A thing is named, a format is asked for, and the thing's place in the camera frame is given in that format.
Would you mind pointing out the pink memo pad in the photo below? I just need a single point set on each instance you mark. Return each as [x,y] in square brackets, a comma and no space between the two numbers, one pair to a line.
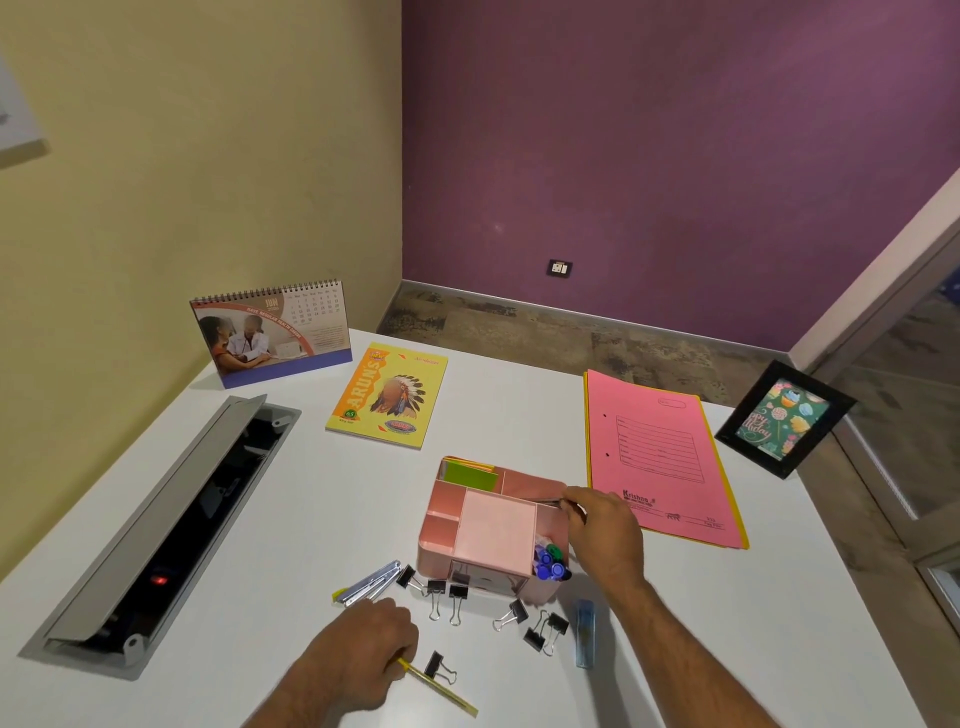
[495,531]

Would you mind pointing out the person's right hand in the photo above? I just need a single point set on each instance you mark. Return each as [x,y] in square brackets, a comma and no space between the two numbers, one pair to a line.
[609,538]

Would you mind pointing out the person's left fingers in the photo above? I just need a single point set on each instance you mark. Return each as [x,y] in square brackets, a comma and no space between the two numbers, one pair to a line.
[399,637]

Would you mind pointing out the silver stapler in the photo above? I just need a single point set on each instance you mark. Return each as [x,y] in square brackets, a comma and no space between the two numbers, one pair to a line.
[371,583]

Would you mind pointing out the black framed greeting picture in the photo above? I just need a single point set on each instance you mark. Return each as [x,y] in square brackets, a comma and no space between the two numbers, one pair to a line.
[784,418]

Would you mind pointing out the person's left forearm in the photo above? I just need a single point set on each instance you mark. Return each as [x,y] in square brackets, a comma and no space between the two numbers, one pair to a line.
[289,709]

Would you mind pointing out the glass door with grey frame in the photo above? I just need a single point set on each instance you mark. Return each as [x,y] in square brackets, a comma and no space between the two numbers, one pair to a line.
[904,420]

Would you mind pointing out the pink desk organizer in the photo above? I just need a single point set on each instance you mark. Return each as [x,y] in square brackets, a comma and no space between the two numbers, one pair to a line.
[480,536]

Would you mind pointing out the yellow file folder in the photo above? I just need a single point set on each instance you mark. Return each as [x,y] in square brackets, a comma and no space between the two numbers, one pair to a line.
[742,517]

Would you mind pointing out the wall power socket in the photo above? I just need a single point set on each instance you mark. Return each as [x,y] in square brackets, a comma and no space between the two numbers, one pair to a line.
[559,267]

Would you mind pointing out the spiral desk calendar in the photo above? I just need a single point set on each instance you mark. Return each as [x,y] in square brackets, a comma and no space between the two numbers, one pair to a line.
[274,334]

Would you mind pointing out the green sticky note pad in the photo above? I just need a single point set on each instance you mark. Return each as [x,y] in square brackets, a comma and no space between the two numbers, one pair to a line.
[470,475]

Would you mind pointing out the person's left hand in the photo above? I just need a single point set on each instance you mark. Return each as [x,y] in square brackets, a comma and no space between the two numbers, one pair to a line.
[349,660]

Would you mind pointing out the clear blue plastic case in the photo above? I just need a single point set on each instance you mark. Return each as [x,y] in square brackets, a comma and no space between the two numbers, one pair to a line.
[584,634]

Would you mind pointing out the yellow pen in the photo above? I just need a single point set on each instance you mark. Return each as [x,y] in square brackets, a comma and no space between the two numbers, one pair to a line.
[442,690]
[339,594]

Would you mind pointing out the white paper on wall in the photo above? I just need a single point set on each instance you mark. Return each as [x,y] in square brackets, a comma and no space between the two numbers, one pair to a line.
[13,112]

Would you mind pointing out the scattered black binder clips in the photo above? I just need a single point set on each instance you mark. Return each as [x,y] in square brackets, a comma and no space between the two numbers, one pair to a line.
[457,600]

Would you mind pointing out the green-capped marker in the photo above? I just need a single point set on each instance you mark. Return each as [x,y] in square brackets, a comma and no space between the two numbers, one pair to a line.
[554,554]

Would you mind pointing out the person's right fingers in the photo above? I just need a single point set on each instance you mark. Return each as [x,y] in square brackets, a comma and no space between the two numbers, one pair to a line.
[577,501]

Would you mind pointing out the orange sticky note pad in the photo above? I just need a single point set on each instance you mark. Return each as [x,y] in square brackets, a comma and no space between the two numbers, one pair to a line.
[472,461]

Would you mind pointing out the yellow notebook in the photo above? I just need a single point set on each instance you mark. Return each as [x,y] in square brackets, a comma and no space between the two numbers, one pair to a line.
[388,396]

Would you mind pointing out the black power strip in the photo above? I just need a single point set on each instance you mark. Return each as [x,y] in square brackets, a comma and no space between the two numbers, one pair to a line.
[202,510]

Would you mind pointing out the pink file folder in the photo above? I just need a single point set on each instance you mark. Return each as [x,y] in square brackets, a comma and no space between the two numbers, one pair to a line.
[660,457]

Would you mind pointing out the person's right forearm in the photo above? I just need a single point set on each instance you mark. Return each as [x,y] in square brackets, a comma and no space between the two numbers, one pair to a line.
[686,664]

